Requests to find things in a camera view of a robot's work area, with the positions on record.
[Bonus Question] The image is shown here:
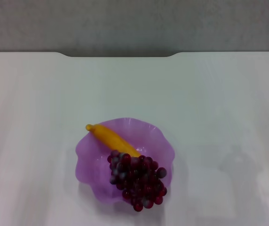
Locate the dark red grape bunch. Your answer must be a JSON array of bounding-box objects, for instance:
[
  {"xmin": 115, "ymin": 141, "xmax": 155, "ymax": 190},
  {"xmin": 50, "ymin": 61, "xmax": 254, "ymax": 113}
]
[{"xmin": 107, "ymin": 150, "xmax": 168, "ymax": 213}]

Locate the yellow banana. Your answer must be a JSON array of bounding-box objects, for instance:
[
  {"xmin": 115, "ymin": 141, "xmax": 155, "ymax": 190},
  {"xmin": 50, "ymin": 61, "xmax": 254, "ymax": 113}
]
[{"xmin": 85, "ymin": 124, "xmax": 142, "ymax": 158}]

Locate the purple translucent wavy bowl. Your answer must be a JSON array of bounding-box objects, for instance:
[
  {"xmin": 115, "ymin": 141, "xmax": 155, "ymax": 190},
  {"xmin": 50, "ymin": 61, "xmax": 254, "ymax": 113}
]
[{"xmin": 74, "ymin": 118, "xmax": 176, "ymax": 209}]

